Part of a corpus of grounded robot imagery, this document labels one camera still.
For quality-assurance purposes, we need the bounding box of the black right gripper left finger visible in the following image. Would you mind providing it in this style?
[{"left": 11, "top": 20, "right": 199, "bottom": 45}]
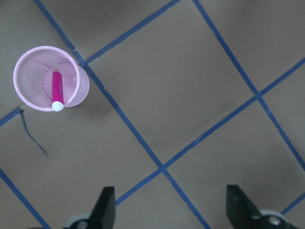
[{"left": 89, "top": 187, "right": 116, "bottom": 229}]

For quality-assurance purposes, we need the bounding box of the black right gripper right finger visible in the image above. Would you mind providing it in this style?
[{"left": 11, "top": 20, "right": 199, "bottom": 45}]
[{"left": 226, "top": 185, "right": 263, "bottom": 229}]

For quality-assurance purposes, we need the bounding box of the pink marker pen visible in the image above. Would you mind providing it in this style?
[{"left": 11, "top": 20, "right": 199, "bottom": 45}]
[{"left": 51, "top": 71, "right": 64, "bottom": 112}]

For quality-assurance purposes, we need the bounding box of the pink mesh cup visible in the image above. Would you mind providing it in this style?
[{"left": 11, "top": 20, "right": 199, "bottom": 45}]
[{"left": 13, "top": 46, "right": 90, "bottom": 112}]

